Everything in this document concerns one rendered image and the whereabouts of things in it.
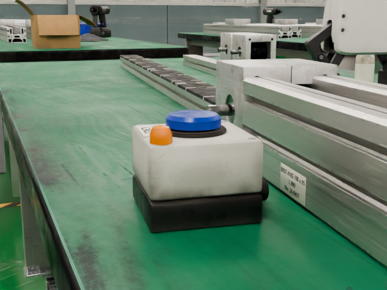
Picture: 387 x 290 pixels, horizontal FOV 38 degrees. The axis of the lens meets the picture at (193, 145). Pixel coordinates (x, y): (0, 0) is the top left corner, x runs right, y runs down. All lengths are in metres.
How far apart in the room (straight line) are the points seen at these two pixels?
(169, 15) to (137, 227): 11.75
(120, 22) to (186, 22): 1.44
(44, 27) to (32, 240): 1.11
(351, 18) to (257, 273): 0.51
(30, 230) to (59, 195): 1.42
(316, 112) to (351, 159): 0.05
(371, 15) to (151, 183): 0.50
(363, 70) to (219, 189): 0.81
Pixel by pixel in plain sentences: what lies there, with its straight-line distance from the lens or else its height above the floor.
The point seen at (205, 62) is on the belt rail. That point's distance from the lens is 1.48.
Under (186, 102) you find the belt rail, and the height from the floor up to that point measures 0.79.
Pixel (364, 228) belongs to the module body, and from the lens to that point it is 0.36.
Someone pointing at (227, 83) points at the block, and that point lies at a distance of 0.59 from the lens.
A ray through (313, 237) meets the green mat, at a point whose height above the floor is 0.78.
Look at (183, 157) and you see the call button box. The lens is 0.37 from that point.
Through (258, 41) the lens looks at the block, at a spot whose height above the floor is 0.85.
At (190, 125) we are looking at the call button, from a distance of 0.39.
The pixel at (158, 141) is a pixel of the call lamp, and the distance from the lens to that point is 0.37.
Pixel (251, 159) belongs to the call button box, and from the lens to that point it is 0.38.
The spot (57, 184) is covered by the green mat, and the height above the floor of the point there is 0.78.
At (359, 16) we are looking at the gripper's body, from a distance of 0.79.
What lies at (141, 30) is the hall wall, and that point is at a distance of 11.93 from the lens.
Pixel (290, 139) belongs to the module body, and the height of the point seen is 0.83.
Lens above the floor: 0.92
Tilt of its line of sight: 13 degrees down
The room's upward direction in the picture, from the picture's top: straight up
